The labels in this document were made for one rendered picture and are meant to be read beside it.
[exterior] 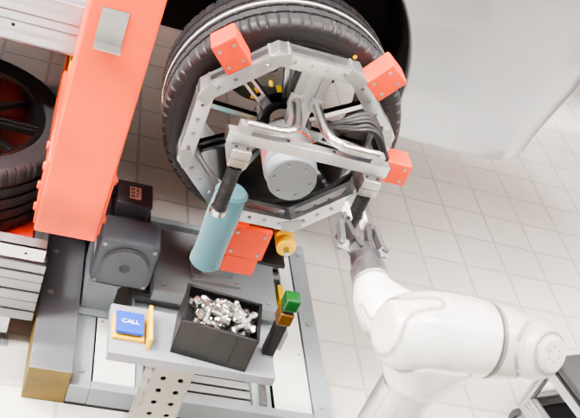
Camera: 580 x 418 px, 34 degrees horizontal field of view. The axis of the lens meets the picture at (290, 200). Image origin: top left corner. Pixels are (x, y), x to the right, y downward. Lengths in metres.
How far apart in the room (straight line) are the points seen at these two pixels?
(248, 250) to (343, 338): 0.76
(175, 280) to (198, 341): 0.60
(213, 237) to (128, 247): 0.32
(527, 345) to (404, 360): 0.21
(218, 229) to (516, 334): 1.10
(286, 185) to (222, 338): 0.42
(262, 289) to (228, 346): 0.69
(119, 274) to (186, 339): 0.49
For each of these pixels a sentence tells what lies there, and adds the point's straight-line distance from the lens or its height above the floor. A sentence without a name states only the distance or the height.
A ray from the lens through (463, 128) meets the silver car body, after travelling 3.04.
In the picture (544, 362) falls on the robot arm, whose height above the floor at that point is 1.22.
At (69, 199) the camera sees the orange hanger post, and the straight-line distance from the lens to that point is 2.42.
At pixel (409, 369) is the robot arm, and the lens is 1.55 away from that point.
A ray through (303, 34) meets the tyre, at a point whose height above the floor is 1.14.
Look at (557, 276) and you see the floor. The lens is 4.28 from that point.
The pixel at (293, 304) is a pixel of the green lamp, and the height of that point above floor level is 0.65.
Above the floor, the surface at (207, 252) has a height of 0.55.
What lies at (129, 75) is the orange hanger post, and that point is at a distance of 2.21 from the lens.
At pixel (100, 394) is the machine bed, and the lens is 2.76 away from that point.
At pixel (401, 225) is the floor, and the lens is 4.02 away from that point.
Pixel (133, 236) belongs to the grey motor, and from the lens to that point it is 2.74.
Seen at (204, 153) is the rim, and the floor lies 0.69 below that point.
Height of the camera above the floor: 2.13
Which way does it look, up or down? 33 degrees down
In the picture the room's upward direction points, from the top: 24 degrees clockwise
